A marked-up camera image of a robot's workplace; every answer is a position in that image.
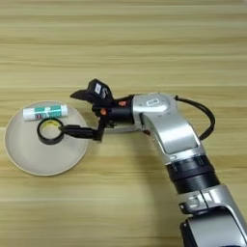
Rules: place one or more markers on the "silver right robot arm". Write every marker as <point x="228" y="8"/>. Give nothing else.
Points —
<point x="173" y="128"/>

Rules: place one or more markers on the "black tape roll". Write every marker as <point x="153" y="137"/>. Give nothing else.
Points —
<point x="40" y="134"/>

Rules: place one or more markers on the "black box with white label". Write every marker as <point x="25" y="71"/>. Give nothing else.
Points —
<point x="99" y="90"/>

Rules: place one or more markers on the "white green glue stick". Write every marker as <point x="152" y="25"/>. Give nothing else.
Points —
<point x="45" y="112"/>

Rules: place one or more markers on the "round beige plate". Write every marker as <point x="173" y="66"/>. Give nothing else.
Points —
<point x="35" y="157"/>

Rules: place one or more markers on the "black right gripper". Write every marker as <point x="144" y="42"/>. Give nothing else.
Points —
<point x="120" y="114"/>

